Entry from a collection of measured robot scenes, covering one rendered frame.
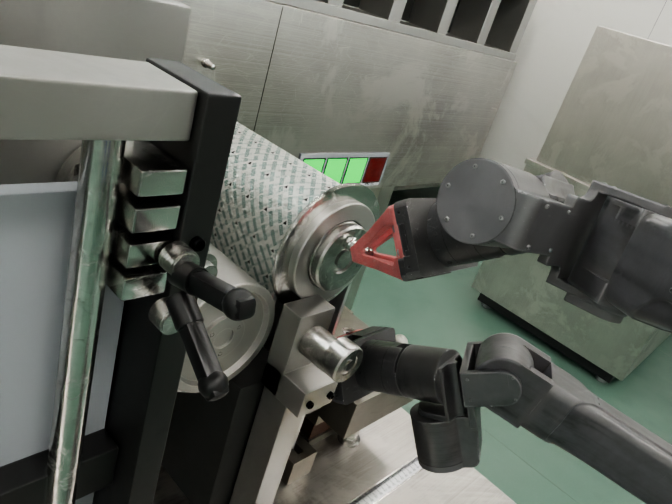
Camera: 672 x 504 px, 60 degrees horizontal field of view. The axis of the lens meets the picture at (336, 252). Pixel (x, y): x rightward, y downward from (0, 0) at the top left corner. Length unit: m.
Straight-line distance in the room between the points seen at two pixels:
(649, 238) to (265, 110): 0.64
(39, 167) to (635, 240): 0.36
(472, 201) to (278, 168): 0.27
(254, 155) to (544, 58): 4.86
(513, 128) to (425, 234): 4.98
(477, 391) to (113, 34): 0.43
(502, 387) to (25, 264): 0.43
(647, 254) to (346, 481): 0.57
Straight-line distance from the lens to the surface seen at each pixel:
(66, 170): 0.39
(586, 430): 0.62
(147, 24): 0.35
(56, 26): 0.33
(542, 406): 0.60
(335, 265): 0.59
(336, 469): 0.86
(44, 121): 0.23
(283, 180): 0.59
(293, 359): 0.59
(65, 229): 0.28
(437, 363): 0.59
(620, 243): 0.43
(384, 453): 0.92
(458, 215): 0.39
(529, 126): 5.39
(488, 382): 0.58
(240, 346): 0.58
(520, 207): 0.38
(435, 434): 0.63
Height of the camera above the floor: 1.50
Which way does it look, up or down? 24 degrees down
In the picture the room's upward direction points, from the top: 18 degrees clockwise
